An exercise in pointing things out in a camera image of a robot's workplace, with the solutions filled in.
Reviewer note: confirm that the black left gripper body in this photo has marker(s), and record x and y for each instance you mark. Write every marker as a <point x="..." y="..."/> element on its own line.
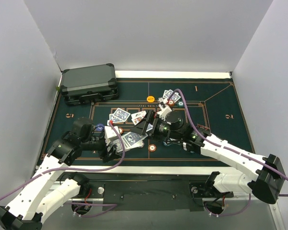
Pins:
<point x="108" y="153"/>

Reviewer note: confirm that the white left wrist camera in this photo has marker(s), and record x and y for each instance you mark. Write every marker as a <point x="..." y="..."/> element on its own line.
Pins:
<point x="110" y="134"/>

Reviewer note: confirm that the dark green poker mat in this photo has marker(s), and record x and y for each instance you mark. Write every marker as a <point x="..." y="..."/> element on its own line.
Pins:
<point x="211" y="104"/>

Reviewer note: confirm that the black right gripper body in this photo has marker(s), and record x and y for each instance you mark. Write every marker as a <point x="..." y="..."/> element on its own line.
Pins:
<point x="149" y="125"/>

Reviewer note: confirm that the red king face card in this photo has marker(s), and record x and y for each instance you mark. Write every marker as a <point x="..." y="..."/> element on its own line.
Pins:
<point x="137" y="119"/>

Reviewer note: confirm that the black aluminium poker case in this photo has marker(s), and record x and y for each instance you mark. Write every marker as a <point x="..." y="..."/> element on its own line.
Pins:
<point x="91" y="84"/>

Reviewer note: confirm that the orange dealer button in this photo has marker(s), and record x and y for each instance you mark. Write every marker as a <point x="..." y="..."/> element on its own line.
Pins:
<point x="150" y="99"/>

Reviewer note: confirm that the blue blind button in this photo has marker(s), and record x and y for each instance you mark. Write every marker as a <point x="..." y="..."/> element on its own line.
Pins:
<point x="99" y="127"/>

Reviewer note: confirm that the ace of spades card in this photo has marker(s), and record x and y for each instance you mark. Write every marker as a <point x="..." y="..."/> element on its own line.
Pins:
<point x="140" y="114"/>

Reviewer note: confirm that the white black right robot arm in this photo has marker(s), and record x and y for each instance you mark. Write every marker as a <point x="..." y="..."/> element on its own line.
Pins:
<point x="258" y="175"/>

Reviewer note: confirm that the blue playing card deck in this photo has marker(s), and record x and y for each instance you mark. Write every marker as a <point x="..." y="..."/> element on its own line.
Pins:
<point x="117" y="144"/>

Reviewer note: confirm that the aluminium mounting rail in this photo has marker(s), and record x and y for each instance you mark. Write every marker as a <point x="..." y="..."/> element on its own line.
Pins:
<point x="238" y="213"/>

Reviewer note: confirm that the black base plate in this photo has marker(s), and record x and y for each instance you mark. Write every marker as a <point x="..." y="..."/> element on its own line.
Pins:
<point x="152" y="192"/>

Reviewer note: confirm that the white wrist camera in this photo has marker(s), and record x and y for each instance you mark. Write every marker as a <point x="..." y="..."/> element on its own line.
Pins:
<point x="164" y="109"/>
<point x="110" y="134"/>

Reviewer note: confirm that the orange red chip stack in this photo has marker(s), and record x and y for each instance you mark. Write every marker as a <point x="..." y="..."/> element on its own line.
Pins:
<point x="152" y="147"/>

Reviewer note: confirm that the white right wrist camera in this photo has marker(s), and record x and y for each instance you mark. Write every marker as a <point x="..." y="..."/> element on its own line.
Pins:
<point x="164" y="109"/>

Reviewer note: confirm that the blue back playing card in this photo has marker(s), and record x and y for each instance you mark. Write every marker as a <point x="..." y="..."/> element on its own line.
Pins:
<point x="149" y="127"/>
<point x="121" y="114"/>
<point x="175" y="97"/>
<point x="167" y="93"/>
<point x="133" y="140"/>
<point x="115" y="119"/>

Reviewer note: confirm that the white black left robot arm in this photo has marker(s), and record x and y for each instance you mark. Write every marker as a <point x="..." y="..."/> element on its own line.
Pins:
<point x="55" y="181"/>

